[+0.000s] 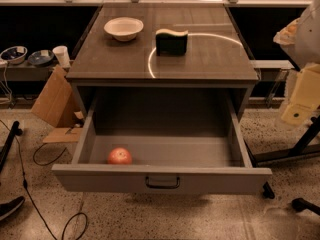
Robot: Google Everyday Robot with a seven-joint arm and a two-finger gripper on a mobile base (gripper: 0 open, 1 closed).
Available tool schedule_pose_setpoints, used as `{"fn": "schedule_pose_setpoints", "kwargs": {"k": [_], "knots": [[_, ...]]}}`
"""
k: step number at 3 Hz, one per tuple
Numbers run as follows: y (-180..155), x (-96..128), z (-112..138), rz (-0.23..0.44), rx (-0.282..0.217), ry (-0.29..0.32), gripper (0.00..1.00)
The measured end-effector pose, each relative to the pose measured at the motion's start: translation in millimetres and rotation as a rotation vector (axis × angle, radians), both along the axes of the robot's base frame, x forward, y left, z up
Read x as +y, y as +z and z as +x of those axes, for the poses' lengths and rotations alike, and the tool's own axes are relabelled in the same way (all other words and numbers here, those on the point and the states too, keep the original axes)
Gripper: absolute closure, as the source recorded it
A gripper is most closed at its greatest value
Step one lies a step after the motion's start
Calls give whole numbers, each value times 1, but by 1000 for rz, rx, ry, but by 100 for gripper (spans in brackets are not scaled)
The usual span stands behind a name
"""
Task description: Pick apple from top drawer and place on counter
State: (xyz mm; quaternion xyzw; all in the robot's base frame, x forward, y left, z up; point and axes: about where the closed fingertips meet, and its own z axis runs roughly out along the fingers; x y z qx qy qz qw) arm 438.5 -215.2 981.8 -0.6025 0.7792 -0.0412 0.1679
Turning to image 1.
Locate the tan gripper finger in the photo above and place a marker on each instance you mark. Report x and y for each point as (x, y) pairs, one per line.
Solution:
(302, 95)

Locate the brown cardboard piece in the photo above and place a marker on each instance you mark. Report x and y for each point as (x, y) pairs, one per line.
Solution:
(57, 106)

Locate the red apple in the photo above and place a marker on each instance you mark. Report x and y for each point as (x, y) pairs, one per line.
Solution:
(119, 156)

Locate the black metal stand right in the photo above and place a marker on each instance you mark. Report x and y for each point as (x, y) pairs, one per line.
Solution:
(302, 147)

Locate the black stand leg left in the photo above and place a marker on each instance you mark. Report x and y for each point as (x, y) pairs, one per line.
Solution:
(13, 132)

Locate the black drawer handle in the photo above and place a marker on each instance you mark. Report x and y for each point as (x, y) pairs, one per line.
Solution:
(163, 183)

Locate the grey cabinet with counter top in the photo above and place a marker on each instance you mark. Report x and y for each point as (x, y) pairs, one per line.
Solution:
(215, 57)

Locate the black caster foot right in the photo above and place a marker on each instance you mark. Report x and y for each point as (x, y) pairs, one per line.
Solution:
(300, 204)

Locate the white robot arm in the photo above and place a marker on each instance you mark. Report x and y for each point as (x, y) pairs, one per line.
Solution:
(300, 40)

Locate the white blue bowl on shelf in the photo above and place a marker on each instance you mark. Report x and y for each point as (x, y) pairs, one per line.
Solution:
(14, 55)

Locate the white paper cup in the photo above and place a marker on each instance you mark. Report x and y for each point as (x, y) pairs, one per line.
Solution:
(61, 53)

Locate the open grey top drawer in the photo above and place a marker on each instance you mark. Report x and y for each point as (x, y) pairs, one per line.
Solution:
(193, 134)

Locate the black shoe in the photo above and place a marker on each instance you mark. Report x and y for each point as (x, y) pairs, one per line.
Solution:
(7, 209)

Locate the green yellow sponge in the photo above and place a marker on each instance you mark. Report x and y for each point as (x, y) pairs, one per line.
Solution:
(170, 42)

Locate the low grey side shelf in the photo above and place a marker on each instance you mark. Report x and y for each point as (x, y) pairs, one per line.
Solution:
(25, 72)

